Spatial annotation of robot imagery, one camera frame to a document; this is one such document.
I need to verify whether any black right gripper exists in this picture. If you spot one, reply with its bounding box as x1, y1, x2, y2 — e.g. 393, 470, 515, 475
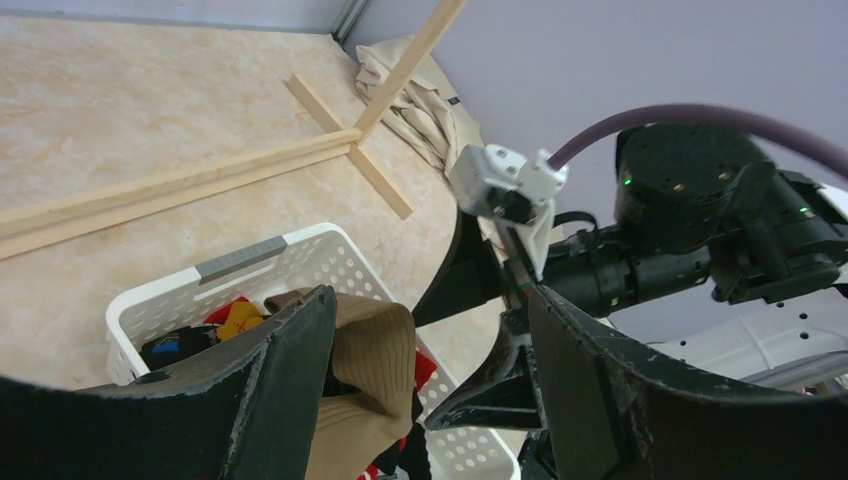
412, 210, 710, 431

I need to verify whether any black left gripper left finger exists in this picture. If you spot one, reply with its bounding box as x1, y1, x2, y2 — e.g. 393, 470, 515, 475
1, 286, 337, 479

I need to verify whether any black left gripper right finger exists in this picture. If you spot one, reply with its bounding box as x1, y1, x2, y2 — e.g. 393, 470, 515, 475
528, 287, 847, 479

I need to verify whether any mustard striped sock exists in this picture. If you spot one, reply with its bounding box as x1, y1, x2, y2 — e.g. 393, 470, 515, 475
215, 303, 264, 342

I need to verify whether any black blue sock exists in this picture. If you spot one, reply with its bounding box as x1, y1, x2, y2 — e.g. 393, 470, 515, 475
140, 325, 219, 371

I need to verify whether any tan brown sock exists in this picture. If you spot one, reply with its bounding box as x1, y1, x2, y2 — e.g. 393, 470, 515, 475
305, 293, 417, 479

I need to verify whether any red character sock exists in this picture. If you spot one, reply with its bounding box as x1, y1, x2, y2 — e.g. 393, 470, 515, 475
203, 296, 251, 326

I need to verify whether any argyle red yellow sock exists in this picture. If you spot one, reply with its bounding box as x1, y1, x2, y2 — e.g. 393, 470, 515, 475
360, 393, 432, 480

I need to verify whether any red white patterned sock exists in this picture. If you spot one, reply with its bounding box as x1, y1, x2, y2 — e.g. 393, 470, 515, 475
398, 351, 437, 479

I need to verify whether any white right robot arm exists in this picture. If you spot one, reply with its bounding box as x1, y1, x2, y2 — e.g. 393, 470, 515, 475
413, 123, 847, 431

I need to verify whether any white plastic basket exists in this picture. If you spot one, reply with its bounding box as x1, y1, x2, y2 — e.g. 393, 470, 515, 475
105, 223, 521, 479

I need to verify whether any beige cloth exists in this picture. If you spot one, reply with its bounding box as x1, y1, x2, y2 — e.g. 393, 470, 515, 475
355, 35, 484, 174

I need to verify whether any wooden rack frame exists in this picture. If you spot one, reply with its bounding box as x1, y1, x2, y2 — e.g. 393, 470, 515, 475
1, 1, 466, 259

